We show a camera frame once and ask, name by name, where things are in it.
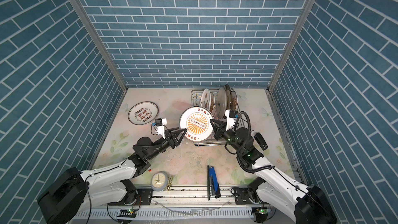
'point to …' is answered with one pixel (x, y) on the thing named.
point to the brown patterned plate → (233, 100)
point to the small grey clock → (159, 181)
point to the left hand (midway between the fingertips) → (185, 131)
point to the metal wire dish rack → (196, 95)
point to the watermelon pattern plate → (205, 99)
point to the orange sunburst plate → (196, 120)
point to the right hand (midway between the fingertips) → (209, 119)
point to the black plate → (227, 89)
